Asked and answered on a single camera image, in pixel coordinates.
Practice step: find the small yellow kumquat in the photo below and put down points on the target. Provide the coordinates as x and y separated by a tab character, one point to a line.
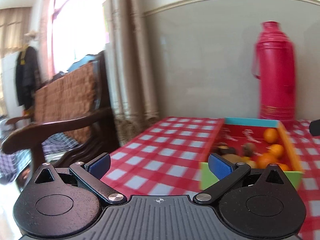
245	159

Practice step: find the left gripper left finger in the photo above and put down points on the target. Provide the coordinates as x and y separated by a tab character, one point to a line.
89	177

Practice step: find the black hanging jacket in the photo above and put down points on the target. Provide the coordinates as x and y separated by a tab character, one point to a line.
27	77

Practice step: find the colourful cardboard box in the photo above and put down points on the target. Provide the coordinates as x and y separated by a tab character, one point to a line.
256	142

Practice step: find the pale longan fruit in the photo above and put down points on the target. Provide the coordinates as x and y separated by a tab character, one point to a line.
252	164

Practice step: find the small dark chestnut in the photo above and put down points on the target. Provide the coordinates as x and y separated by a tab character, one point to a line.
248	149

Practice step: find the dark wooden armchair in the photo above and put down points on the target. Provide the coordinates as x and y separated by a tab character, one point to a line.
73	121

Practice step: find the beige hat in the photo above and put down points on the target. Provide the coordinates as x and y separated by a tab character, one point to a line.
31	35

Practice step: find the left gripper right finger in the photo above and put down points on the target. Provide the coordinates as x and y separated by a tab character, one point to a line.
228	174

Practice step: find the beige lace curtain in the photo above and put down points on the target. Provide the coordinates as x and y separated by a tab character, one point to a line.
131	80

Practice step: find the red thermos flask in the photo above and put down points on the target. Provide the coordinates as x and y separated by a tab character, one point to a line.
274	67

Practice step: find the brown kiwi fruit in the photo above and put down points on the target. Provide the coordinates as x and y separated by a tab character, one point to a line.
232	158

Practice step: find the orange mandarin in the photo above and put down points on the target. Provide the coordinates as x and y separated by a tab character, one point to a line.
265	159
284	167
270	135
276	150

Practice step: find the red checkered tablecloth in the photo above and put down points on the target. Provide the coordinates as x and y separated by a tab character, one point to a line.
170	158

